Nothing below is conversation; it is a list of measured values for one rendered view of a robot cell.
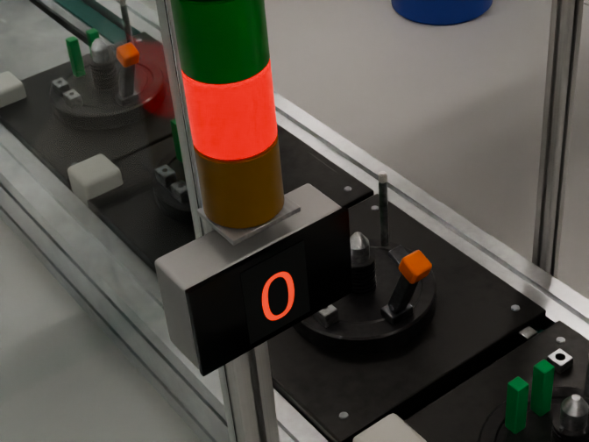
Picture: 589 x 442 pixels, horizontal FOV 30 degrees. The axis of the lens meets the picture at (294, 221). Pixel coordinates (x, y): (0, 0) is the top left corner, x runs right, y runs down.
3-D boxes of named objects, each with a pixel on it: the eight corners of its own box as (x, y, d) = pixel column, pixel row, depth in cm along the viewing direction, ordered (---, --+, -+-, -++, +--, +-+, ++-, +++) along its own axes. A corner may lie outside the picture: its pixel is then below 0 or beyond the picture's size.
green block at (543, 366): (550, 410, 88) (555, 366, 85) (540, 417, 87) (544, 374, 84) (540, 402, 89) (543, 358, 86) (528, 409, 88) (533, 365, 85)
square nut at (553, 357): (572, 366, 94) (573, 357, 94) (559, 374, 94) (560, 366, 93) (558, 355, 95) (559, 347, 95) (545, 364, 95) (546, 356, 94)
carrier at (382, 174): (545, 325, 101) (555, 218, 93) (340, 459, 91) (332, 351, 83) (377, 206, 117) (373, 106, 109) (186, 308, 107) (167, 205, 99)
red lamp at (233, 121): (294, 137, 64) (287, 64, 61) (223, 171, 62) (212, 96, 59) (245, 103, 67) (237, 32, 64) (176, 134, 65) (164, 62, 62)
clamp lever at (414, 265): (412, 310, 97) (434, 265, 91) (394, 319, 96) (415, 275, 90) (387, 279, 99) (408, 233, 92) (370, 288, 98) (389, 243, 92)
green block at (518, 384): (526, 427, 87) (529, 383, 84) (514, 435, 86) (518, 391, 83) (514, 418, 87) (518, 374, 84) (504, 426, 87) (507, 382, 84)
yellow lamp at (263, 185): (301, 205, 67) (294, 139, 64) (232, 240, 65) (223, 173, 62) (253, 170, 70) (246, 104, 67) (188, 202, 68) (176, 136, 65)
